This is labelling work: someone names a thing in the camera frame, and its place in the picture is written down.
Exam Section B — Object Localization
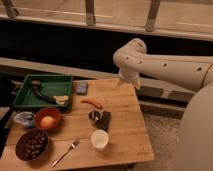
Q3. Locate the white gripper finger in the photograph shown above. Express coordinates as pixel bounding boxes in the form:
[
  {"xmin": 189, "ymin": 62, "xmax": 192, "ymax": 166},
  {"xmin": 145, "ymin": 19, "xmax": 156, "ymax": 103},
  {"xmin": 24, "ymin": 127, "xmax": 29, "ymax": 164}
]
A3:
[
  {"xmin": 135, "ymin": 80, "xmax": 141, "ymax": 90},
  {"xmin": 116, "ymin": 79, "xmax": 123, "ymax": 87}
]

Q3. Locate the orange red pepper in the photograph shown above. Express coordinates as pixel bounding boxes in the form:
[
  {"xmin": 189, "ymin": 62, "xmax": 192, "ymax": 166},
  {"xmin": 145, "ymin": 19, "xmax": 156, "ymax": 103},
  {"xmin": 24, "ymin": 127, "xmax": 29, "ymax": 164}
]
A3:
[{"xmin": 81, "ymin": 99, "xmax": 103, "ymax": 109}]

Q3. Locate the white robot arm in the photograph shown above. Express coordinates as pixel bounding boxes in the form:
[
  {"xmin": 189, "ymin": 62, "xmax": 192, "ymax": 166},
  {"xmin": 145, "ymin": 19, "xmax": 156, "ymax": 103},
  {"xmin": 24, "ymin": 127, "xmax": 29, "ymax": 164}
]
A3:
[{"xmin": 113, "ymin": 38, "xmax": 213, "ymax": 171}]

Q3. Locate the small metal cup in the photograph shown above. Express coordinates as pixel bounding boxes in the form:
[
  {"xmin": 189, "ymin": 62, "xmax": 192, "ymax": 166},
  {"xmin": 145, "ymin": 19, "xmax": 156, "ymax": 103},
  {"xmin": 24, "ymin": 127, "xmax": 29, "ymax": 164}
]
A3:
[{"xmin": 88, "ymin": 110, "xmax": 101, "ymax": 123}]

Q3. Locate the white plastic cup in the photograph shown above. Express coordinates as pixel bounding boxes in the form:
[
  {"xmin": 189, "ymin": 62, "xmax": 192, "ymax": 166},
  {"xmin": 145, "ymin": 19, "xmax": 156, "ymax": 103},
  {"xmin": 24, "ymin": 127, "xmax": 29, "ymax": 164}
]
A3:
[{"xmin": 91, "ymin": 129, "xmax": 109, "ymax": 151}]

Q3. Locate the blue sponge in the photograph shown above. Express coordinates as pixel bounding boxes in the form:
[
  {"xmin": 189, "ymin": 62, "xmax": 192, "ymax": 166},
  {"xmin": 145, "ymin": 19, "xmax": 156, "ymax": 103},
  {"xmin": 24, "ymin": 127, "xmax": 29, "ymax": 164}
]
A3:
[{"xmin": 76, "ymin": 82, "xmax": 88, "ymax": 95}]

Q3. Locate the wooden cutting board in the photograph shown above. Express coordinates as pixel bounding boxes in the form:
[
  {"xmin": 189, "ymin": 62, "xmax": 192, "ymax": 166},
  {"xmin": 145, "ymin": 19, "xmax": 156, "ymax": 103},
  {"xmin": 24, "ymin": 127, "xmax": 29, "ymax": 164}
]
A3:
[{"xmin": 0, "ymin": 79, "xmax": 154, "ymax": 171}]

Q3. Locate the pale yellow food piece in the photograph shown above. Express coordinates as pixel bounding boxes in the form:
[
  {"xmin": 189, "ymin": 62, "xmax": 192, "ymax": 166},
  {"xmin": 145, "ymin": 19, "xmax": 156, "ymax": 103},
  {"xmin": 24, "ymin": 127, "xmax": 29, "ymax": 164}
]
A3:
[{"xmin": 54, "ymin": 96, "xmax": 69, "ymax": 105}]

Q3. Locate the silver metal fork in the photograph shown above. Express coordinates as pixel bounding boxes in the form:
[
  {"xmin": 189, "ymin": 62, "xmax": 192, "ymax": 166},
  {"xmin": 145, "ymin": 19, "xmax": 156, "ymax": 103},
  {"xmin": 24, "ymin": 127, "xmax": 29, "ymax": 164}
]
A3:
[{"xmin": 51, "ymin": 139, "xmax": 80, "ymax": 168}]

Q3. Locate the red orange bowl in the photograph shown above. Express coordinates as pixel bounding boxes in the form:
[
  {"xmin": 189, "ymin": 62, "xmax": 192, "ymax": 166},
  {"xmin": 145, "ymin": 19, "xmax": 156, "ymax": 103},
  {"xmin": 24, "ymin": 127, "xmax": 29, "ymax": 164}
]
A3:
[{"xmin": 34, "ymin": 107, "xmax": 61, "ymax": 130}]

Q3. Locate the green plastic tray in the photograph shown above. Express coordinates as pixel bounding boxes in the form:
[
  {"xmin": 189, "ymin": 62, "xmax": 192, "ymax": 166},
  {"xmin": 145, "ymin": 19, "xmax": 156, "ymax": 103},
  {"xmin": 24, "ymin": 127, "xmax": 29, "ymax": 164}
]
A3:
[{"xmin": 13, "ymin": 74, "xmax": 73, "ymax": 110}]

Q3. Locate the yellow orange fruit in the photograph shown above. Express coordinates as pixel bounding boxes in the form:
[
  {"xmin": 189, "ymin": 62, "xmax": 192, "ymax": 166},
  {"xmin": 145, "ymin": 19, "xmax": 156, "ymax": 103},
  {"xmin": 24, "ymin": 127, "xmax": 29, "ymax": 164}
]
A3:
[{"xmin": 40, "ymin": 116, "xmax": 56, "ymax": 129}]

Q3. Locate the dark curved utensil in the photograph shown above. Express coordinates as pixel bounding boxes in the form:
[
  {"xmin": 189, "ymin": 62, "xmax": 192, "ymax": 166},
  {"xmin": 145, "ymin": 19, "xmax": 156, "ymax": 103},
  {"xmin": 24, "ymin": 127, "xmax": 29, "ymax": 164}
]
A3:
[{"xmin": 31, "ymin": 80, "xmax": 56, "ymax": 104}]

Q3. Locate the blue grey cloth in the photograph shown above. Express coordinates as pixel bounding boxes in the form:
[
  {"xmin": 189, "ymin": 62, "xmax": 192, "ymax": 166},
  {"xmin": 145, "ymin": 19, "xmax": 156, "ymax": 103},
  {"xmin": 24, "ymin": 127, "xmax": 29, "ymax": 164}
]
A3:
[{"xmin": 13, "ymin": 112, "xmax": 35, "ymax": 128}]

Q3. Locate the dark bowl with beans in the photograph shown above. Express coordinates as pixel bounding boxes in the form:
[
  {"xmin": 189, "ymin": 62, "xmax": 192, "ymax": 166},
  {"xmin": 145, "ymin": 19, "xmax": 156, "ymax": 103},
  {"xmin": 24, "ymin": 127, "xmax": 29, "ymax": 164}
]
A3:
[{"xmin": 15, "ymin": 129, "xmax": 49, "ymax": 161}]

